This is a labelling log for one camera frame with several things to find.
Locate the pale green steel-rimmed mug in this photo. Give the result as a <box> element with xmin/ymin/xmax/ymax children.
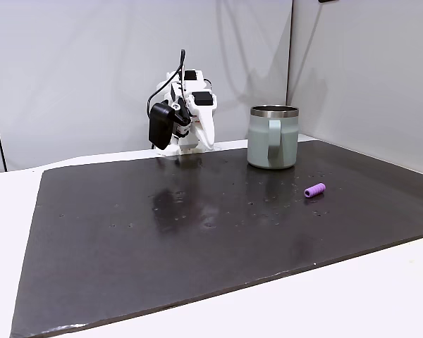
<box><xmin>246</xmin><ymin>104</ymin><xmax>300</xmax><ymax>170</ymax></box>

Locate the black table mat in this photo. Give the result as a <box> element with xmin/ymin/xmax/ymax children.
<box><xmin>9</xmin><ymin>140</ymin><xmax>423</xmax><ymax>338</ymax></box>

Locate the purple ribbed pen grip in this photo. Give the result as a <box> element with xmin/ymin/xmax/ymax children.
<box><xmin>304</xmin><ymin>182</ymin><xmax>327</xmax><ymax>200</ymax></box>

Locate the black oval camera box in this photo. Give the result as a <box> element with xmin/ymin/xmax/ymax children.
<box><xmin>148</xmin><ymin>101</ymin><xmax>176</xmax><ymax>150</ymax></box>

